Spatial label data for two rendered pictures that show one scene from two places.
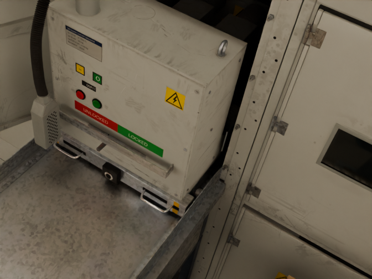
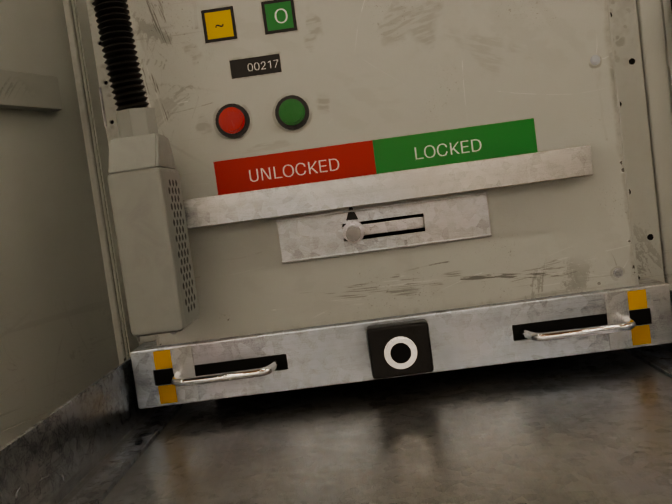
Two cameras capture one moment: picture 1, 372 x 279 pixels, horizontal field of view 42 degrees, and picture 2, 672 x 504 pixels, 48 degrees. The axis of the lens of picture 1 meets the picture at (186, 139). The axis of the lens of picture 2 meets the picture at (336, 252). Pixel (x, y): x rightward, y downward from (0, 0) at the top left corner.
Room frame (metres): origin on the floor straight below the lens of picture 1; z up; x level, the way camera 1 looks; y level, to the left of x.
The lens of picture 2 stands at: (0.29, 0.52, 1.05)
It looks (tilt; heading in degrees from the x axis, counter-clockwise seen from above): 4 degrees down; 339
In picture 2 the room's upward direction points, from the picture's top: 8 degrees counter-clockwise
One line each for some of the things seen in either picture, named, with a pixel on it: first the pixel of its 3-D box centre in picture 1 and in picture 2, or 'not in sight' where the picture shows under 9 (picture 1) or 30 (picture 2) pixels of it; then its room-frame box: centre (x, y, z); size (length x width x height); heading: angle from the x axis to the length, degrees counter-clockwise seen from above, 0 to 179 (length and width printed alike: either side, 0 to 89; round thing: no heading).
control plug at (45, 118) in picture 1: (46, 120); (154, 233); (0.99, 0.42, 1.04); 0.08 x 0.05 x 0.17; 157
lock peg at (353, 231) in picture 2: (104, 141); (352, 224); (0.96, 0.24, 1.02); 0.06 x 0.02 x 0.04; 157
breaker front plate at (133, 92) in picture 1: (117, 113); (366, 93); (0.97, 0.20, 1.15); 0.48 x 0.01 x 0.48; 67
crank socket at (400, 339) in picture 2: (110, 173); (399, 349); (0.95, 0.21, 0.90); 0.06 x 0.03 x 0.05; 67
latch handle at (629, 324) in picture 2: (156, 200); (578, 327); (0.88, 0.05, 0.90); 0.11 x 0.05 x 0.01; 67
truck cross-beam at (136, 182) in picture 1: (118, 166); (398, 342); (0.99, 0.20, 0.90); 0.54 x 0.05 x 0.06; 67
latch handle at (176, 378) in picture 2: (68, 148); (224, 372); (1.02, 0.37, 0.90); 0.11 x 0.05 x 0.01; 67
